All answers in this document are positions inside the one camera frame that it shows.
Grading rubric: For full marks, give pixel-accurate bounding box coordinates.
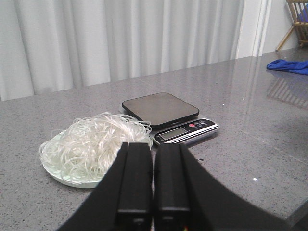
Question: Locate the white vermicelli noodle bundle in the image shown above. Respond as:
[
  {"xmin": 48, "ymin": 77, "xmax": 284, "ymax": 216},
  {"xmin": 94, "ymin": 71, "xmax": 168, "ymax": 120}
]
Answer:
[{"xmin": 38, "ymin": 112, "xmax": 153, "ymax": 188}]

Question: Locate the wooden folding rack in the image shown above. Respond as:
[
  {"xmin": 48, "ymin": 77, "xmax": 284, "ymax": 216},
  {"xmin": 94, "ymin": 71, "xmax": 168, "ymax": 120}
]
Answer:
[{"xmin": 275, "ymin": 0, "xmax": 308, "ymax": 51}]

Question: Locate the white pleated curtain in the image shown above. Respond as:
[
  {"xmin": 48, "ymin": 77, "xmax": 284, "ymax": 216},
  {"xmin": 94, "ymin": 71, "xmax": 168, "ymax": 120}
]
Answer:
[{"xmin": 0, "ymin": 0, "xmax": 272, "ymax": 102}]

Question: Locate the blue cloth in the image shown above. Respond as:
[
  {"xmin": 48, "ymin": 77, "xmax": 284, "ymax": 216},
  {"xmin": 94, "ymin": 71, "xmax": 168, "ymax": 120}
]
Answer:
[{"xmin": 267, "ymin": 59, "xmax": 308, "ymax": 75}]

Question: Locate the black silver kitchen scale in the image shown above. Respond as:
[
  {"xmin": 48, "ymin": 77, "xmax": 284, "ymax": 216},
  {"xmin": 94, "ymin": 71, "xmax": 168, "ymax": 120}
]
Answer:
[{"xmin": 122, "ymin": 92, "xmax": 220, "ymax": 145}]

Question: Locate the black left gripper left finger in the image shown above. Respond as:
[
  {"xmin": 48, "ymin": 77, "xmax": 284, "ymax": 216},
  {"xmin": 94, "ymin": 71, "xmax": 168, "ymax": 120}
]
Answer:
[{"xmin": 59, "ymin": 142, "xmax": 153, "ymax": 231}]

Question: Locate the pale green round plate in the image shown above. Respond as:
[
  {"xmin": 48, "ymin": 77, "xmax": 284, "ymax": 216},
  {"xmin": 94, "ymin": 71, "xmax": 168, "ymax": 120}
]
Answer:
[{"xmin": 41, "ymin": 129, "xmax": 153, "ymax": 189}]

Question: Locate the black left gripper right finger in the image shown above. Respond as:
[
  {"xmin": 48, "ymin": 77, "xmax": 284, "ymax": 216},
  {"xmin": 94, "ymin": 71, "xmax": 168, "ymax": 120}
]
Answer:
[{"xmin": 154, "ymin": 144, "xmax": 291, "ymax": 231}]

